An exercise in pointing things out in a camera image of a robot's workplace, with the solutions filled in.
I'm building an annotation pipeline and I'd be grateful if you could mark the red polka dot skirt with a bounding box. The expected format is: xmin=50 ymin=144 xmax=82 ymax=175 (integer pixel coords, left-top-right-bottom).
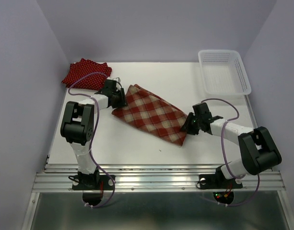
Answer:
xmin=61 ymin=57 xmax=113 ymax=89
xmin=62 ymin=72 xmax=111 ymax=91

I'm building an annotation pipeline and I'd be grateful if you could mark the red white plaid skirt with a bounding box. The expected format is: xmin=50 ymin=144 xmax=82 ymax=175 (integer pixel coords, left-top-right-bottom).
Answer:
xmin=112 ymin=84 xmax=187 ymax=146

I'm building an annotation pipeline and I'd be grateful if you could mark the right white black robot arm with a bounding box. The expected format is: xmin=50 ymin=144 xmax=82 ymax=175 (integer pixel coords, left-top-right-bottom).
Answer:
xmin=181 ymin=102 xmax=282 ymax=190

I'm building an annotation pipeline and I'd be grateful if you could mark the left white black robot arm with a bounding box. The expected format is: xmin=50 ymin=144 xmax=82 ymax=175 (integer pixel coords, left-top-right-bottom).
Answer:
xmin=60 ymin=78 xmax=127 ymax=190

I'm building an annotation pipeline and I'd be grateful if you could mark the white plastic basket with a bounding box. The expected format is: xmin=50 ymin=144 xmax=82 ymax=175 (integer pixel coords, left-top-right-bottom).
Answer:
xmin=198 ymin=49 xmax=251 ymax=97

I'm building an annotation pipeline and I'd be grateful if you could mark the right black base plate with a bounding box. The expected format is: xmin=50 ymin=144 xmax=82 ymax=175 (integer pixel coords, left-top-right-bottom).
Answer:
xmin=196 ymin=174 xmax=243 ymax=190

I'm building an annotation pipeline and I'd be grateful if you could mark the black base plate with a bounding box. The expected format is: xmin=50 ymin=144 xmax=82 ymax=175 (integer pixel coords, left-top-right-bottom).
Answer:
xmin=196 ymin=174 xmax=243 ymax=190
xmin=68 ymin=174 xmax=114 ymax=191

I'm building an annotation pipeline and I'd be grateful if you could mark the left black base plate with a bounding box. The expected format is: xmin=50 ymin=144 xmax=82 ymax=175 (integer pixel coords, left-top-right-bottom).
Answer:
xmin=68 ymin=174 xmax=114 ymax=191

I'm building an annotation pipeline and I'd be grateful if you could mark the aluminium rail frame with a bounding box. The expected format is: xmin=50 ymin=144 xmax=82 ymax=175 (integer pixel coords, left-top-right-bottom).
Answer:
xmin=23 ymin=163 xmax=294 ymax=230

